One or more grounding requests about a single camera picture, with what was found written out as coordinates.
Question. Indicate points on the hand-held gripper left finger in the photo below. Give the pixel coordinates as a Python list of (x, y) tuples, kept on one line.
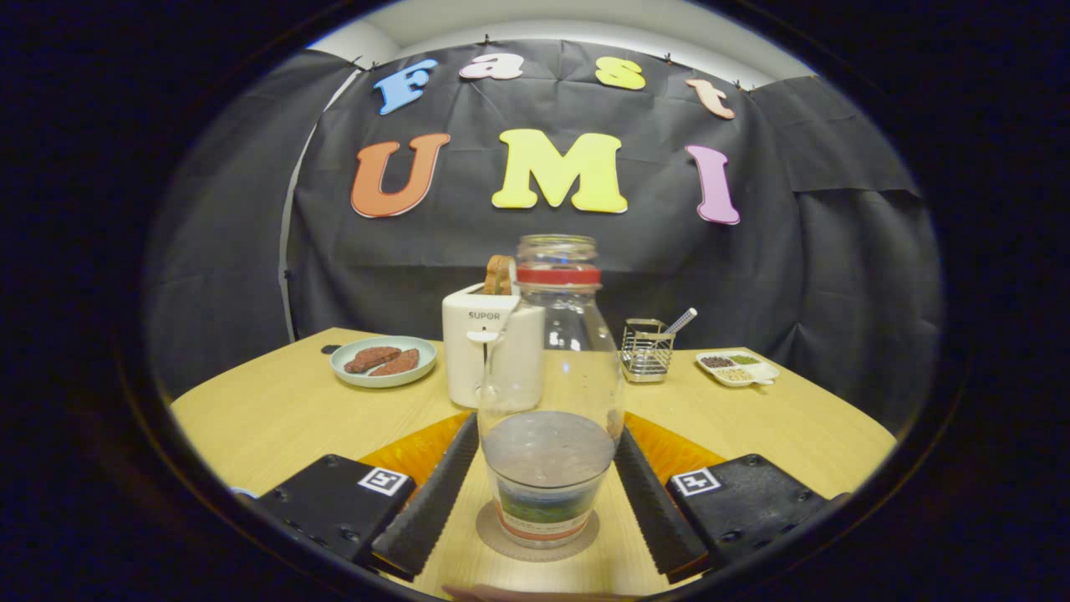
[(435, 502)]

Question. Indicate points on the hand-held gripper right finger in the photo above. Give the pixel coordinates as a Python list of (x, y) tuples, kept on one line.
[(656, 510)]

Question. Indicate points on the round brown coaster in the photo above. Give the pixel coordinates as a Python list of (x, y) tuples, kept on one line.
[(535, 553)]

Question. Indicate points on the clear plastic juice bottle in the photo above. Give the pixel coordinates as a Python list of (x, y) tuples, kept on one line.
[(547, 468)]

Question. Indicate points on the brown meat piece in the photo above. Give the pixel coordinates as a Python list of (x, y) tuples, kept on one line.
[(399, 364), (368, 359)]

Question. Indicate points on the white toaster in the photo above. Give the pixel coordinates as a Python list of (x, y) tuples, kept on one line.
[(464, 359)]

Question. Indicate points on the pale green plate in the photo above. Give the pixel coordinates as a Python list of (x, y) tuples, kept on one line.
[(351, 378)]

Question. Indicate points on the wooden table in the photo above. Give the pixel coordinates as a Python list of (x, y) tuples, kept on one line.
[(292, 418)]

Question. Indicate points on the white divided dish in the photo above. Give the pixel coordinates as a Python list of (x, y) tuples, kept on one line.
[(765, 374)]

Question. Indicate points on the toasted bread slice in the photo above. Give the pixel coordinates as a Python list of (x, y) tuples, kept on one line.
[(498, 276)]

